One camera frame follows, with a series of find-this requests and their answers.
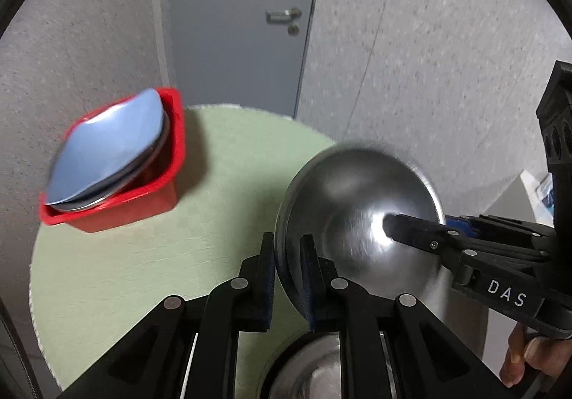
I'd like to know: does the white cabinet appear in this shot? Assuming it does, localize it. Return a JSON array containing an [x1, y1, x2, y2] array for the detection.
[[486, 171, 554, 227]]

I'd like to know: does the blue plate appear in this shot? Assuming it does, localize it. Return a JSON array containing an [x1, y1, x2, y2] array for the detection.
[[45, 88, 164, 206]]

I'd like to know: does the green checkered tablecloth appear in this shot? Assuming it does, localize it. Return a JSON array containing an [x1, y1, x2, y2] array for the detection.
[[29, 105, 331, 387]]

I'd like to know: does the packet on cabinet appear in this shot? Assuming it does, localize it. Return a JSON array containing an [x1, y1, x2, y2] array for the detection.
[[536, 173, 554, 215]]

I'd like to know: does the steel bowl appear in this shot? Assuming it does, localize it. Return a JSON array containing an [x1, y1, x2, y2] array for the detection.
[[274, 142, 445, 314]]

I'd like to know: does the steel plate in bin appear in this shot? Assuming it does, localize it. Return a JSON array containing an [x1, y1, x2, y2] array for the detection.
[[50, 112, 171, 212]]

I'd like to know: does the grey door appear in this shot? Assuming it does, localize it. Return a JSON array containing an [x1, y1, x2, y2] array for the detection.
[[168, 0, 314, 116]]

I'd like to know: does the large steel plate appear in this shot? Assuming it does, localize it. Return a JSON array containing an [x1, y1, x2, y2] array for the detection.
[[259, 328, 398, 398]]

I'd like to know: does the metal door handle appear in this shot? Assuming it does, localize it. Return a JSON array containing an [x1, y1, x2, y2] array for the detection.
[[265, 8, 301, 24]]

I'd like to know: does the person's right hand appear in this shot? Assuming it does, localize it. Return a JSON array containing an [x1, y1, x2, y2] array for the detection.
[[499, 322, 571, 387]]

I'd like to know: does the red plastic bin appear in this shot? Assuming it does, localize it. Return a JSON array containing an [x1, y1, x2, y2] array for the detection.
[[38, 87, 186, 233]]

